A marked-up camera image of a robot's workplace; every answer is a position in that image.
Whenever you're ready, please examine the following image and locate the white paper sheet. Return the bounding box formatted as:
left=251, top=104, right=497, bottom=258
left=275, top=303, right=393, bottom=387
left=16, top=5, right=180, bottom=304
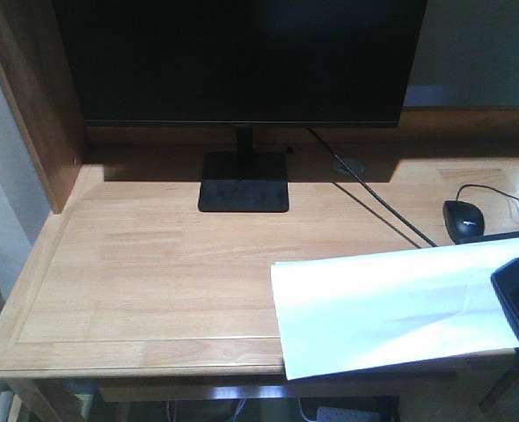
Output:
left=271, top=238, right=519, bottom=380

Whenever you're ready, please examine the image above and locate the wooden desk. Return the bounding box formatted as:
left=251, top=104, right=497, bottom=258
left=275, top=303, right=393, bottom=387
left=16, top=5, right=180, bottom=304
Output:
left=0, top=1, right=515, bottom=421

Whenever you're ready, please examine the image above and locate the black monitor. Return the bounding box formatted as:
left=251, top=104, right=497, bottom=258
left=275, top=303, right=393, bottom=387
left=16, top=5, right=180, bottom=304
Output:
left=53, top=1, right=427, bottom=212

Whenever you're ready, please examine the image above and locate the black computer mouse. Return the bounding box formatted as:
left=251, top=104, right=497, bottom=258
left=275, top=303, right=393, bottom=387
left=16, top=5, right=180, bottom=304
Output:
left=442, top=200, right=486, bottom=244

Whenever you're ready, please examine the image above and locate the white power strip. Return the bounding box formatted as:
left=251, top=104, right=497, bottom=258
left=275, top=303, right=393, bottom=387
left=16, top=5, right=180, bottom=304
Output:
left=317, top=406, right=380, bottom=422

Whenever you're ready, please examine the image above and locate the black keyboard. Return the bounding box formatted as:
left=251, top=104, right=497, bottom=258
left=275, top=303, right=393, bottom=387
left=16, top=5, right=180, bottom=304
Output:
left=455, top=230, right=519, bottom=244

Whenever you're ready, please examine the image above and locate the black monitor cable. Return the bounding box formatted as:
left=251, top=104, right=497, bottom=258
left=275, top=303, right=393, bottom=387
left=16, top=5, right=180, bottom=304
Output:
left=307, top=127, right=439, bottom=248

